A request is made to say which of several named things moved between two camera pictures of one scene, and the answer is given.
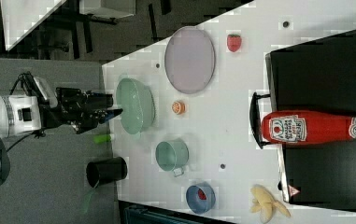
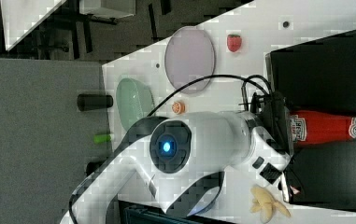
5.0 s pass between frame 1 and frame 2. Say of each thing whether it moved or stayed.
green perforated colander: stayed
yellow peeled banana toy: stayed
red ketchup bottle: stayed
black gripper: moved
